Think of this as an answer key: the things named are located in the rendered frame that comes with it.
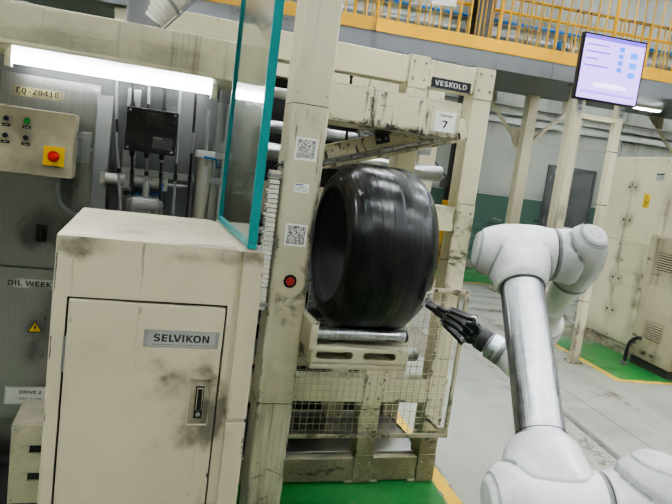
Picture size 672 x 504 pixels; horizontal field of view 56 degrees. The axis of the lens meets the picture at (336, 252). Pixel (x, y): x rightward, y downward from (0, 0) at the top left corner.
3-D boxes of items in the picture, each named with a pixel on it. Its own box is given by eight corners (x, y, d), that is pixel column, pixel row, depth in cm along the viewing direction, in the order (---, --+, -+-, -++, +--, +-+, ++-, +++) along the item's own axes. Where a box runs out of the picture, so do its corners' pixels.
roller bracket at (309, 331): (308, 351, 208) (311, 322, 207) (283, 319, 245) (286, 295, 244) (317, 351, 209) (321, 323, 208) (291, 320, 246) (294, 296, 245)
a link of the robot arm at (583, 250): (587, 259, 167) (537, 254, 167) (614, 214, 153) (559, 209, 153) (596, 300, 159) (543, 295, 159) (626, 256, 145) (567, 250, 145)
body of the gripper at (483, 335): (488, 339, 199) (464, 323, 202) (478, 357, 204) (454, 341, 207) (497, 328, 205) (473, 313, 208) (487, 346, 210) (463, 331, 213)
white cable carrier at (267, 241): (255, 309, 213) (271, 169, 207) (252, 306, 218) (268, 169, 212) (267, 310, 215) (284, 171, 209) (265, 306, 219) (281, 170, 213)
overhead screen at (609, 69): (573, 97, 531) (585, 30, 524) (570, 98, 536) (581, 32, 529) (636, 108, 542) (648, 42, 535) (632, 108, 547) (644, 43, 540)
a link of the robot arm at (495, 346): (492, 369, 202) (476, 359, 204) (502, 355, 208) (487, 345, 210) (503, 350, 196) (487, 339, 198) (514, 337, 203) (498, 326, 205)
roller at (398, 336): (314, 325, 212) (310, 325, 216) (314, 338, 211) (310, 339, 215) (408, 330, 222) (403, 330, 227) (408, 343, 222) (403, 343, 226)
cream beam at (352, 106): (313, 118, 233) (318, 77, 232) (298, 120, 257) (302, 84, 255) (458, 140, 252) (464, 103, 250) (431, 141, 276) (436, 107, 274)
